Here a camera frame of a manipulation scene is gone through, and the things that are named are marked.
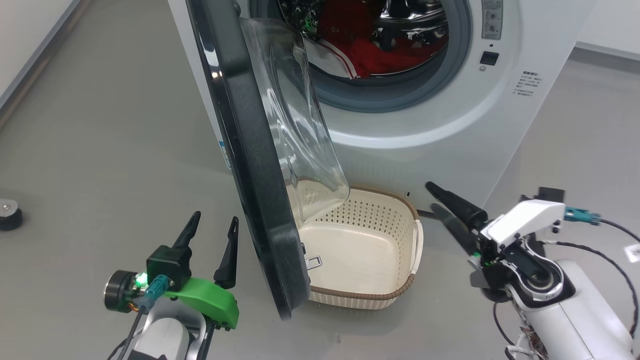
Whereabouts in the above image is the cream perforated laundry basket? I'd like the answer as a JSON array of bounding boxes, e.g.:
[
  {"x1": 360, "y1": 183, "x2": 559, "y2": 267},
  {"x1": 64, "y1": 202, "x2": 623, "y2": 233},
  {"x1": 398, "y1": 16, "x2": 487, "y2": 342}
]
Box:
[{"x1": 295, "y1": 185, "x2": 425, "y2": 311}]

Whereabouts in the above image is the black glass washing machine door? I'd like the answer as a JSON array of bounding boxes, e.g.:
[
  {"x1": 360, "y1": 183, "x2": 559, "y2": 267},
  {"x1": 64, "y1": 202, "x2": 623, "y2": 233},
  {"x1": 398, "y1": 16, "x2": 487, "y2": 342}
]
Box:
[{"x1": 185, "y1": 0, "x2": 351, "y2": 321}]

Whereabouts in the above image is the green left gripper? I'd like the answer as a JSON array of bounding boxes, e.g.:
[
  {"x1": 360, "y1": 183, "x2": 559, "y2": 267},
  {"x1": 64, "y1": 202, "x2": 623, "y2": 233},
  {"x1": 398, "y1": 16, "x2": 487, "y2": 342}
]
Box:
[{"x1": 104, "y1": 211, "x2": 240, "y2": 331}]

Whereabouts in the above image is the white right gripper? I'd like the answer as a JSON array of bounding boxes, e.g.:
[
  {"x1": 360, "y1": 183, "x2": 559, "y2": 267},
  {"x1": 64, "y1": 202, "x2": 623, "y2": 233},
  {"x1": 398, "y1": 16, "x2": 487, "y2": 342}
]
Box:
[{"x1": 426, "y1": 181, "x2": 567, "y2": 293}]

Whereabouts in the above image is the white front-load washing machine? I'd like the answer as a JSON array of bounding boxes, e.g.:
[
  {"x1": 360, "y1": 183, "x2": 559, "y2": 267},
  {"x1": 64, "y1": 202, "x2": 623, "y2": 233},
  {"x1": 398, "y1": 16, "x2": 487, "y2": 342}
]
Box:
[{"x1": 167, "y1": 0, "x2": 598, "y2": 216}]

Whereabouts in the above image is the red garment with white stripes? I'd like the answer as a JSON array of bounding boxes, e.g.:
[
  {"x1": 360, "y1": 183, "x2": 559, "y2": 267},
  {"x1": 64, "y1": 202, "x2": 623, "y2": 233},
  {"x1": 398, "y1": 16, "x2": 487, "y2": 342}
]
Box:
[{"x1": 300, "y1": 0, "x2": 448, "y2": 80}]

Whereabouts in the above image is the right cable with teal connector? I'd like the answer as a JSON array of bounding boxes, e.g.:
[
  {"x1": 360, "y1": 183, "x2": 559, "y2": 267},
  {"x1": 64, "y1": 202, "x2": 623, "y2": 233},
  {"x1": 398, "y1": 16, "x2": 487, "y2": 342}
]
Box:
[{"x1": 565, "y1": 206, "x2": 640, "y2": 243}]

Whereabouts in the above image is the black round floor foot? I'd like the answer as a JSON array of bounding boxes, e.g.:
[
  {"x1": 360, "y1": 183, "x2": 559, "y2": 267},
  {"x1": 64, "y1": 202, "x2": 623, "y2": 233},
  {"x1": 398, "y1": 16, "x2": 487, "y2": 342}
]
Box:
[{"x1": 0, "y1": 198, "x2": 23, "y2": 232}]

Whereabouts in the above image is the left cable with teal connector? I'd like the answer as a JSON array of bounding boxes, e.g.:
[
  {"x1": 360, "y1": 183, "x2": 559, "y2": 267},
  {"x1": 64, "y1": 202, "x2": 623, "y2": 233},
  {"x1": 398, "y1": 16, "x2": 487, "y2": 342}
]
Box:
[{"x1": 106, "y1": 274, "x2": 173, "y2": 360}]

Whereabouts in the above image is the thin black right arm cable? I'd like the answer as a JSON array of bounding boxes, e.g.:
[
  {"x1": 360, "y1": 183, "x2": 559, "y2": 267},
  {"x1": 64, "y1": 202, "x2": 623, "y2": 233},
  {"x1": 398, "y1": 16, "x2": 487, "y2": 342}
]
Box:
[{"x1": 542, "y1": 241, "x2": 640, "y2": 338}]

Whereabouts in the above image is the cable with teal connector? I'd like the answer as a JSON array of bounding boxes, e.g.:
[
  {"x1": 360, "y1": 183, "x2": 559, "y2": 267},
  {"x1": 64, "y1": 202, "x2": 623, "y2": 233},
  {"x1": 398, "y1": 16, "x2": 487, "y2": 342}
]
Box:
[
  {"x1": 565, "y1": 206, "x2": 640, "y2": 243},
  {"x1": 106, "y1": 274, "x2": 173, "y2": 360}
]

